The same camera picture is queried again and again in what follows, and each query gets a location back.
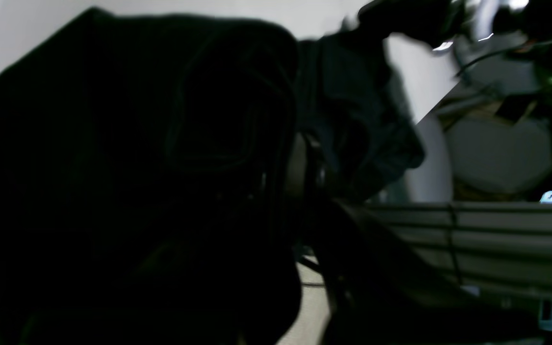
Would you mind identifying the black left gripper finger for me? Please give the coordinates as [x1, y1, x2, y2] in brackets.
[287, 135, 552, 345]

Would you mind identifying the black t-shirt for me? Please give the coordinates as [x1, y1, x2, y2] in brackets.
[0, 7, 425, 345]

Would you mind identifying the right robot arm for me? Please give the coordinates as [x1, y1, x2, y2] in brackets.
[357, 0, 552, 94]

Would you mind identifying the grey aluminium frame rail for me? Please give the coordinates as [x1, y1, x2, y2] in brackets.
[363, 203, 552, 299]

